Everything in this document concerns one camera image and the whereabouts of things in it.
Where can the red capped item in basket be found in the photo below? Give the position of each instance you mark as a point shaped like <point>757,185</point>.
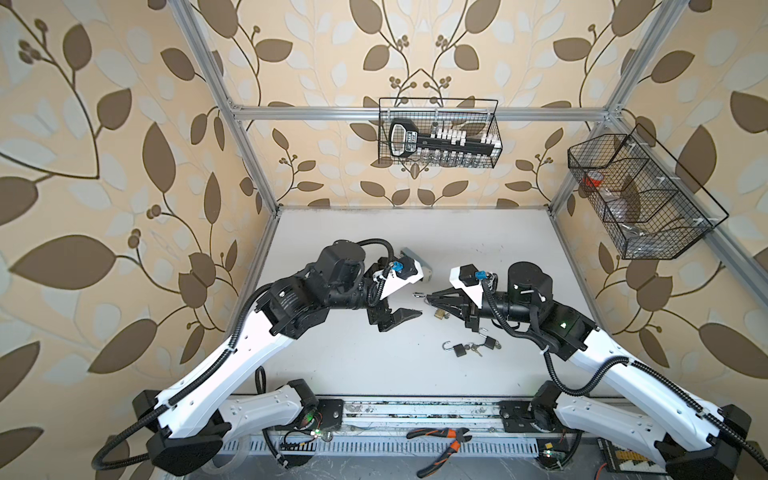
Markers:
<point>592,180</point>

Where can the keys between black padlocks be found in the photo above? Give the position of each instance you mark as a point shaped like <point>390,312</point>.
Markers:
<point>474,348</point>

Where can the black power distribution board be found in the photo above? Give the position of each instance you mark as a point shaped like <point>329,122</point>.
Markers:
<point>621,460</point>

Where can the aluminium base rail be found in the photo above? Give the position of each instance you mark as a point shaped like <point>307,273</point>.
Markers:
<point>376,426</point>

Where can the wire basket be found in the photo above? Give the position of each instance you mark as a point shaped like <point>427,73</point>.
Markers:
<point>652,205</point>
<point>475,116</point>

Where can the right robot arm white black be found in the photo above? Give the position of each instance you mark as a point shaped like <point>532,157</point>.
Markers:
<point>596,386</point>

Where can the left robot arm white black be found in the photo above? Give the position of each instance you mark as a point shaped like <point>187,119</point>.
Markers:
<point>184,426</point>

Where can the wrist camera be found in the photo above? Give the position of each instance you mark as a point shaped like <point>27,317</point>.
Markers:
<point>468,280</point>
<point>399,274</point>

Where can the brass padlock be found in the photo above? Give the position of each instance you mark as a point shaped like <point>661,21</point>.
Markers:
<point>441,314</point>

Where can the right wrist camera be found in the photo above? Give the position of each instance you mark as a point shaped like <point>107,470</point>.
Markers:
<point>468,280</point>

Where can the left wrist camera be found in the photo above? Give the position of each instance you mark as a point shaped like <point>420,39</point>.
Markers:
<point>399,274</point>

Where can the black socket tool set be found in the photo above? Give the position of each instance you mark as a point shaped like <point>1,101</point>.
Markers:
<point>405,140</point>

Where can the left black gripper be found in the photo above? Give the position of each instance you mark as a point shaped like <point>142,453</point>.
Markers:
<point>381,311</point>

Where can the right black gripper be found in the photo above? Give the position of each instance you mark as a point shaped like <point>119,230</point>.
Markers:
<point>461,301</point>

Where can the right wire basket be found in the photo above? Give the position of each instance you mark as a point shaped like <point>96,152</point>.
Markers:
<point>652,205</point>

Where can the back wire basket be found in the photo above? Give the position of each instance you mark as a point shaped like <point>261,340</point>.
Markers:
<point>475,116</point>

